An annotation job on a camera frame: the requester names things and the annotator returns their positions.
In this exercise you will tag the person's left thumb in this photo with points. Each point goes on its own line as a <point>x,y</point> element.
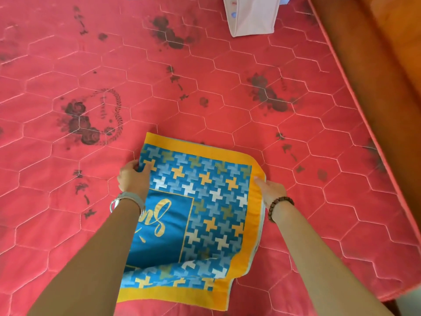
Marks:
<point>143,166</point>

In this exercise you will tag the person's left hand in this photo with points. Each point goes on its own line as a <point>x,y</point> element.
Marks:
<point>133,180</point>

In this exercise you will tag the white fabric bag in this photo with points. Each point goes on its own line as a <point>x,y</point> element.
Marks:
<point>251,14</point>

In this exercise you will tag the person's right forearm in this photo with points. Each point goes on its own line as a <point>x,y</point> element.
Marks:
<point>324,263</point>

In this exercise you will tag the person's right thumb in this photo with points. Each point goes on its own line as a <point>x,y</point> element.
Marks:
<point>261,183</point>

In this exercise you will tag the red quilted mattress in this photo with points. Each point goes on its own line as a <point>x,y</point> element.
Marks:
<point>184,105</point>

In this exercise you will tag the person's left forearm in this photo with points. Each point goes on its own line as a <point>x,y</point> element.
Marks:
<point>88,263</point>

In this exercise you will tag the brown wooden bed frame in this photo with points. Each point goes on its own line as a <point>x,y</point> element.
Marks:
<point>378,62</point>

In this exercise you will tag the person's right hand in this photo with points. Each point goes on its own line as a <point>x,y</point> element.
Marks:
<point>271,192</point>

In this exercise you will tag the blue yellow patterned pillowcase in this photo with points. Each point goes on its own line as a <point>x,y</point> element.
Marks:
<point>197,220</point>

